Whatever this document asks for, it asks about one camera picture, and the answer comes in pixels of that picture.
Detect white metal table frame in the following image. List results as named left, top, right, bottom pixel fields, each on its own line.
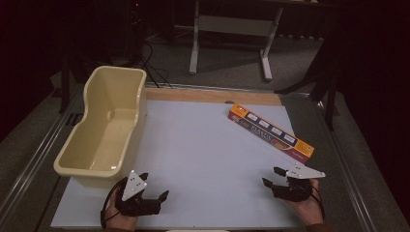
left=189, top=0, right=285, bottom=82

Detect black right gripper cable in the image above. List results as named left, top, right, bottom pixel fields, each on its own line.
left=309, top=184, right=327, bottom=221

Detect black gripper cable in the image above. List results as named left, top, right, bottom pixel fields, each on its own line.
left=100, top=178, right=129, bottom=230
left=309, top=184, right=327, bottom=221

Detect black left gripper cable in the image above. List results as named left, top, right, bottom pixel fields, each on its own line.
left=100, top=178, right=129, bottom=230

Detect cream plastic bin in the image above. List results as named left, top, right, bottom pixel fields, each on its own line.
left=53, top=65, right=148, bottom=189

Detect person's left hand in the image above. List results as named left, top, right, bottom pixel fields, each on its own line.
left=103, top=189, right=139, bottom=232

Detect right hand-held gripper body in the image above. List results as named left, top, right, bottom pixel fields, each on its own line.
left=271, top=162, right=327, bottom=203

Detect wooden board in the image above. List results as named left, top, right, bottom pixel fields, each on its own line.
left=144, top=87, right=283, bottom=107

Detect person's right hand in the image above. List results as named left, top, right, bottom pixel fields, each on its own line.
left=282, top=178, right=325, bottom=227

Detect metal rail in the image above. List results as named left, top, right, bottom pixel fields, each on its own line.
left=0, top=84, right=85, bottom=224
left=315, top=99, right=378, bottom=232

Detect black floor cables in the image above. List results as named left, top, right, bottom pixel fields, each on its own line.
left=137, top=41, right=173, bottom=89

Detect long orange blue wrap box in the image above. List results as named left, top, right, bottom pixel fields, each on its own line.
left=227, top=102, right=315, bottom=164

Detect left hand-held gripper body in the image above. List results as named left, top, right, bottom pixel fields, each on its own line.
left=114, top=169, right=162, bottom=218

